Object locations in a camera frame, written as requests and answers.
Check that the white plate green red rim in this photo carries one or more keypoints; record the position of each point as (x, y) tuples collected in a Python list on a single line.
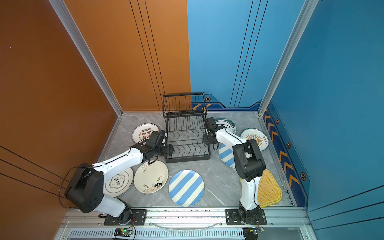
[(226, 123)]

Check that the white plate red characters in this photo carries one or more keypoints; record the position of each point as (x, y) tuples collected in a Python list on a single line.
[(143, 132)]

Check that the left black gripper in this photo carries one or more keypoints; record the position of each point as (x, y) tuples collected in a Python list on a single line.
[(169, 150)]

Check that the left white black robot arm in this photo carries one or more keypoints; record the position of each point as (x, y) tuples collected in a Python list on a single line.
[(86, 187)]

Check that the white plate orange sunburst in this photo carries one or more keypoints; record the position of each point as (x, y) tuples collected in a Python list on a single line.
[(255, 134)]

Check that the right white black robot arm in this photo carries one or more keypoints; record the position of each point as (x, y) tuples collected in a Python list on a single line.
[(249, 164)]

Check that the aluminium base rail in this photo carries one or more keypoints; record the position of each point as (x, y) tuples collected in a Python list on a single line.
[(192, 223)]

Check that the black wire dish rack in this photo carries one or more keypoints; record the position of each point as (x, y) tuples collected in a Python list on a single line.
[(184, 115)]

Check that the cream plate floral drawing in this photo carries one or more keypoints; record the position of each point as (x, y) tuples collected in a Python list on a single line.
[(149, 179)]

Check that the green circuit board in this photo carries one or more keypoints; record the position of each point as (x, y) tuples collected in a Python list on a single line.
[(257, 230), (124, 234)]

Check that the blue white striped plate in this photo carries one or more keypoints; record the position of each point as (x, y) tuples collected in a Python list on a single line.
[(186, 188)]

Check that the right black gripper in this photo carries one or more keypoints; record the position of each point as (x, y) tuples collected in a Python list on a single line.
[(205, 141)]

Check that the right green circuit board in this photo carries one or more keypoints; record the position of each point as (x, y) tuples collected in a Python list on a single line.
[(257, 230)]

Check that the left green circuit board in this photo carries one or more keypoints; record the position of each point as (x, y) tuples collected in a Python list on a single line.
[(124, 234)]

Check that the yellow woven bamboo tray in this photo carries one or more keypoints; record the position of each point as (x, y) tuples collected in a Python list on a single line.
[(265, 193)]

